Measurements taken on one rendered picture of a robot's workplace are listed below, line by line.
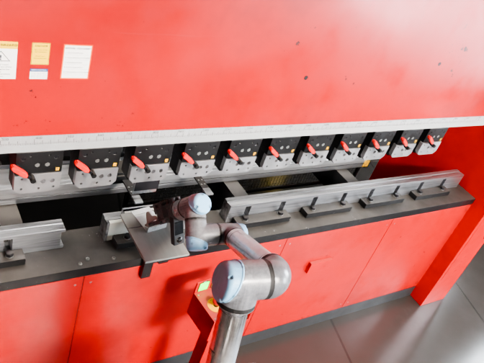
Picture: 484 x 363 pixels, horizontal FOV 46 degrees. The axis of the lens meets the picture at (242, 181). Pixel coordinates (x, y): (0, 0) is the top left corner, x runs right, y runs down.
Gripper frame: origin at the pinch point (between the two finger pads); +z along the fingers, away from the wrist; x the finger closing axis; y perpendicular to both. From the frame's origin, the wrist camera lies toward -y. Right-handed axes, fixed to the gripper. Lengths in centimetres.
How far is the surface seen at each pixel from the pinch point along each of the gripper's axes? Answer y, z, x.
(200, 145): 23.8, -21.6, -15.8
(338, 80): 35, -49, -71
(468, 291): -108, 41, -261
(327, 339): -92, 54, -123
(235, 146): 20.7, -21.9, -32.2
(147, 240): -5.2, -3.2, 6.6
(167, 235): -5.6, -3.4, -2.2
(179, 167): 18.1, -13.3, -9.6
